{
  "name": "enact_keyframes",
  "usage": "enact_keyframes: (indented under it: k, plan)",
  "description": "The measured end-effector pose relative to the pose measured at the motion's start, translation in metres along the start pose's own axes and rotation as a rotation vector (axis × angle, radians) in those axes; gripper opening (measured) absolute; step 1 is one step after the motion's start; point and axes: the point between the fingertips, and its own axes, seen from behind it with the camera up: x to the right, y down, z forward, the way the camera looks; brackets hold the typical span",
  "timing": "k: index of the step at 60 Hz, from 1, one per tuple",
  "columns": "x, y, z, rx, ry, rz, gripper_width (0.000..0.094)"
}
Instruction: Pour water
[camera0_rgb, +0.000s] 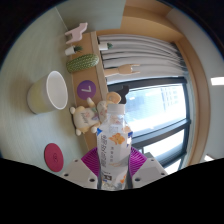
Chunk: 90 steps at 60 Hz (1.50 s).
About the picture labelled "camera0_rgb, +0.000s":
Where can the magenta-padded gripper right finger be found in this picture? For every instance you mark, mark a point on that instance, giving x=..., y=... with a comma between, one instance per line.
x=148, y=170

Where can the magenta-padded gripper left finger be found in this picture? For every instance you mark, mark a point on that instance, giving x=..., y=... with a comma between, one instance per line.
x=80, y=171

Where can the clear plastic water bottle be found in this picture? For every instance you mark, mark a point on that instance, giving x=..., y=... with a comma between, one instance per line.
x=114, y=146

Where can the flat round red coaster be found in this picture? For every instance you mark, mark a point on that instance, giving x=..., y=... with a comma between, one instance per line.
x=54, y=157

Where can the beige mouse plush toy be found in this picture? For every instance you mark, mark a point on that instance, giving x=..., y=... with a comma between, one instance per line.
x=85, y=118

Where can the round purple number sign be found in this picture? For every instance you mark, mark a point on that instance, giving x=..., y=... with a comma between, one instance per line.
x=86, y=89

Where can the dark horse figurine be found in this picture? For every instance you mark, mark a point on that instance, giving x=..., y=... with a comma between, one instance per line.
x=122, y=91

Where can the pale yellow paper cup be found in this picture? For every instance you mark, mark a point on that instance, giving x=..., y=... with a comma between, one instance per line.
x=43, y=95

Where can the wooden hand sculpture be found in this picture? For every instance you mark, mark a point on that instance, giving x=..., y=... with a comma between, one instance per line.
x=123, y=70

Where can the tall green cactus ornament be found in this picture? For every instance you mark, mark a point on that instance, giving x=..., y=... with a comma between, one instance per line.
x=82, y=63

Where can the ceiling lights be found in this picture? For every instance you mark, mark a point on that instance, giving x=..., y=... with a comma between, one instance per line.
x=218, y=81

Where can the white curtain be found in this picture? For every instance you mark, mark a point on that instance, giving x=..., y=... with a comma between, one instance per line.
x=143, y=56

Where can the small potted plant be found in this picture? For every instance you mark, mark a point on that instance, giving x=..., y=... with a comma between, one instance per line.
x=70, y=50
x=103, y=46

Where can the pink horse figurine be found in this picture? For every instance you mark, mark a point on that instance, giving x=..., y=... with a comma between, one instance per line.
x=77, y=31

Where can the pale green desk partition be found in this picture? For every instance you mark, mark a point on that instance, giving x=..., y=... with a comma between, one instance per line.
x=93, y=15

